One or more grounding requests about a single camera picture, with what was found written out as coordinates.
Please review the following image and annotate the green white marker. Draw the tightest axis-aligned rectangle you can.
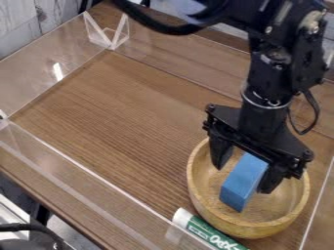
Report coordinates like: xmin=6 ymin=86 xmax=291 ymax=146
xmin=172 ymin=208 xmax=249 ymax=250

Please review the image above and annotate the clear acrylic front wall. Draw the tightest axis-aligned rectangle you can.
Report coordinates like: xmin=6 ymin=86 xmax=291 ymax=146
xmin=0 ymin=120 xmax=212 ymax=250

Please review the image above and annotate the clear acrylic corner bracket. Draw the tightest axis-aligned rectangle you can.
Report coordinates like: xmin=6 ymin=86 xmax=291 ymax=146
xmin=82 ymin=12 xmax=131 ymax=51

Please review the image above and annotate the black cable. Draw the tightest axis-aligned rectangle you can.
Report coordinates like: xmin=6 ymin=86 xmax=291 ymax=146
xmin=0 ymin=223 xmax=64 ymax=250

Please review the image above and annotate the brown wooden bowl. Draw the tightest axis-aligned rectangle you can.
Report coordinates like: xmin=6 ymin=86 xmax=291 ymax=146
xmin=187 ymin=139 xmax=310 ymax=239

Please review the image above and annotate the blue rectangular block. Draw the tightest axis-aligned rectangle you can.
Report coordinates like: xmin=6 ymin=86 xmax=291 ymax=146
xmin=219 ymin=153 xmax=267 ymax=212

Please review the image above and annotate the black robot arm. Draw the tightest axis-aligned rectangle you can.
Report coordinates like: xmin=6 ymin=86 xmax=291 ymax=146
xmin=113 ymin=0 xmax=328 ymax=193

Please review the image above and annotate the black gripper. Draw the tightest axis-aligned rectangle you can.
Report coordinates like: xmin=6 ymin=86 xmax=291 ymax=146
xmin=203 ymin=86 xmax=314 ymax=194

